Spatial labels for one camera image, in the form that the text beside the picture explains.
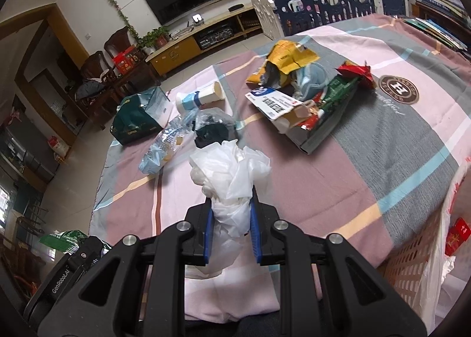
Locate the red crumpled wrapper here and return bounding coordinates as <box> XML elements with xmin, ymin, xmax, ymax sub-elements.
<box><xmin>336</xmin><ymin>61</ymin><xmax>375</xmax><ymax>90</ymax></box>

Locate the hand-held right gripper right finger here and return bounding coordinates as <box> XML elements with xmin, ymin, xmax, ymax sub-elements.
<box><xmin>251</xmin><ymin>186</ymin><xmax>427</xmax><ymax>337</ymax></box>

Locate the red white sack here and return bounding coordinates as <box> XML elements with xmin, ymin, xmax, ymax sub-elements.
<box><xmin>48</xmin><ymin>136</ymin><xmax>71</xmax><ymax>160</ymax></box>

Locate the blue face mask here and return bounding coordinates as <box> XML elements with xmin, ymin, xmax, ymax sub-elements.
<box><xmin>291</xmin><ymin>64</ymin><xmax>329</xmax><ymax>97</ymax></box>

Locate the row of picture books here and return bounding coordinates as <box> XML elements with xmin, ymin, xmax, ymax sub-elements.
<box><xmin>398</xmin><ymin>15</ymin><xmax>469</xmax><ymax>53</ymax></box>

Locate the white plastic bag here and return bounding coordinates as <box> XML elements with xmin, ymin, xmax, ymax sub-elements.
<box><xmin>184</xmin><ymin>139</ymin><xmax>273</xmax><ymax>279</ymax></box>

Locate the potted green plant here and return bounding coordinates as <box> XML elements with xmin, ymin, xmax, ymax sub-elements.
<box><xmin>137</xmin><ymin>26</ymin><xmax>171</xmax><ymax>53</ymax></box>

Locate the black bag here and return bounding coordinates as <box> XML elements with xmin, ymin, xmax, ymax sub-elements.
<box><xmin>193</xmin><ymin>110</ymin><xmax>238</xmax><ymax>149</ymax></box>

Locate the yellow wooden TV cabinet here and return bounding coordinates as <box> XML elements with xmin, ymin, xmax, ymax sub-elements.
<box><xmin>145</xmin><ymin>4</ymin><xmax>264</xmax><ymax>77</ymax></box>

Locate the yellow snack bag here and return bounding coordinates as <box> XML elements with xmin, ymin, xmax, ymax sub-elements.
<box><xmin>246</xmin><ymin>40</ymin><xmax>321</xmax><ymax>88</ymax></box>

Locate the dark green tissue pack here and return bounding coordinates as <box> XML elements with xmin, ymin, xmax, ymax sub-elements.
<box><xmin>112</xmin><ymin>87</ymin><xmax>174</xmax><ymax>146</ymax></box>

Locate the white navy playpen fence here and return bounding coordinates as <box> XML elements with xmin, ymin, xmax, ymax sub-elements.
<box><xmin>250</xmin><ymin>0</ymin><xmax>412</xmax><ymax>41</ymax></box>

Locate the red cigarette box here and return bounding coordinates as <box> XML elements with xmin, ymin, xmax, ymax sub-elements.
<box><xmin>445</xmin><ymin>217</ymin><xmax>471</xmax><ymax>257</ymax></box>

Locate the black stereo amplifier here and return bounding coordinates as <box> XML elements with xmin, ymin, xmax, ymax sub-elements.
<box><xmin>195</xmin><ymin>26</ymin><xmax>237</xmax><ymax>50</ymax></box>

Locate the dark wooden side table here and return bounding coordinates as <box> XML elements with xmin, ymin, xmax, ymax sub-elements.
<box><xmin>412</xmin><ymin>1</ymin><xmax>471</xmax><ymax>49</ymax></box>

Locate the trash bin with white liner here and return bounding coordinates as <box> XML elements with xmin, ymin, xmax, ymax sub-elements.
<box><xmin>379</xmin><ymin>155</ymin><xmax>471</xmax><ymax>327</ymax></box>

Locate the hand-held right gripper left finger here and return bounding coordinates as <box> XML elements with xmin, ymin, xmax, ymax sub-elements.
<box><xmin>37</xmin><ymin>205</ymin><xmax>215</xmax><ymax>337</ymax></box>

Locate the dark bag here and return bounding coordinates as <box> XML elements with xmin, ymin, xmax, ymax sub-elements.
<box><xmin>75</xmin><ymin>80</ymin><xmax>106</xmax><ymax>100</ymax></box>

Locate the white blue medicine box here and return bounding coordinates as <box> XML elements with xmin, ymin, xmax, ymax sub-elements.
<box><xmin>246</xmin><ymin>86</ymin><xmax>318</xmax><ymax>134</ymax></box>

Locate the striped pink grey tablecloth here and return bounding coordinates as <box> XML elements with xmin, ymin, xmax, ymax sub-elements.
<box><xmin>88</xmin><ymin>14</ymin><xmax>471</xmax><ymax>325</ymax></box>

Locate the paper cup with blue band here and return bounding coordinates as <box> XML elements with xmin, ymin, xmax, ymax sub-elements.
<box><xmin>176</xmin><ymin>81</ymin><xmax>225</xmax><ymax>112</ymax></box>

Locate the crushed clear plastic bottle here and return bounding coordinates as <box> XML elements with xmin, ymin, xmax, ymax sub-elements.
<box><xmin>138</xmin><ymin>116</ymin><xmax>196</xmax><ymax>176</ymax></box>

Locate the red gift box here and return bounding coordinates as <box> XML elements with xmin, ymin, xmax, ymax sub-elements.
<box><xmin>112</xmin><ymin>46</ymin><xmax>145</xmax><ymax>75</ymax></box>

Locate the green snack packet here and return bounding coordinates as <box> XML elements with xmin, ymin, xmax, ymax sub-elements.
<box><xmin>40</xmin><ymin>230</ymin><xmax>112</xmax><ymax>261</ymax></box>

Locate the green red foil snack bag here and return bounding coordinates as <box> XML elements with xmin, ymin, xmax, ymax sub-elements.
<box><xmin>287</xmin><ymin>76</ymin><xmax>360</xmax><ymax>155</ymax></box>

